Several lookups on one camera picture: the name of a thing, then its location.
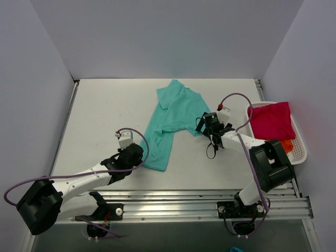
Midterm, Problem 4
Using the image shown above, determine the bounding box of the teal t-shirt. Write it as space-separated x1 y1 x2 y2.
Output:
141 80 210 172

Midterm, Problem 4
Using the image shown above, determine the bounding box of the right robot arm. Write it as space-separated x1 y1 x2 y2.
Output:
196 112 295 217

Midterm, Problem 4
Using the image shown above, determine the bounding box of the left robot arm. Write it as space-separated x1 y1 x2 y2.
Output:
16 143 144 235

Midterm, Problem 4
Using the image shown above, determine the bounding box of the magenta t-shirt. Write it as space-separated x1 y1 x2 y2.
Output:
249 102 296 141

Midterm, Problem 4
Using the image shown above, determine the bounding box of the orange t-shirt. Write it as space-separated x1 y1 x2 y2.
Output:
280 140 293 153

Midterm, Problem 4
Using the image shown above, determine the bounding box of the white plastic basket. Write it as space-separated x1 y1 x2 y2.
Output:
246 101 307 165

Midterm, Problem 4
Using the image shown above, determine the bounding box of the teal object at bottom edge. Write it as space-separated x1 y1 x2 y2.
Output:
230 247 242 252

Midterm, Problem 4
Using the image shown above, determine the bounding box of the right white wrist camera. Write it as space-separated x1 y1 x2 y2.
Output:
217 104 231 125

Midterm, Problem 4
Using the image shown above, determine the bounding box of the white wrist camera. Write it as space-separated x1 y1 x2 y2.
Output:
217 104 231 125
115 130 134 149

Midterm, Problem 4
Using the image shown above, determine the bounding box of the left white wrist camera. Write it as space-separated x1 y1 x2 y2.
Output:
115 130 134 149

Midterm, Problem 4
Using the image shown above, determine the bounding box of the black looped cable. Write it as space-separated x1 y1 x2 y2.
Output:
206 136 220 160

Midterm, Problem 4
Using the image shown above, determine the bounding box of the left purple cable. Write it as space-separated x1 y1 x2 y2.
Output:
3 127 151 206

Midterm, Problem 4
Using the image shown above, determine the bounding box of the purple cable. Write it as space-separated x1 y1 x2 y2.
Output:
3 127 151 206
219 92 271 217

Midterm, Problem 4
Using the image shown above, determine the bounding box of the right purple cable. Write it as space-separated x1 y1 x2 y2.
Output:
219 92 271 217

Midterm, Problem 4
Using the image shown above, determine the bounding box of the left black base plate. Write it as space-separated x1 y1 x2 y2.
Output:
75 203 124 222

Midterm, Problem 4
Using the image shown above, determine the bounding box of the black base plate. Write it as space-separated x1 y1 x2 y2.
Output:
216 201 265 219
75 203 124 222

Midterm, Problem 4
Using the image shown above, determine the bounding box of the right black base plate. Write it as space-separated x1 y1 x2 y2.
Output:
216 201 265 219

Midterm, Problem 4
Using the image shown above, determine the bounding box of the aluminium mounting rail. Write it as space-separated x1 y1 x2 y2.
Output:
28 188 314 224

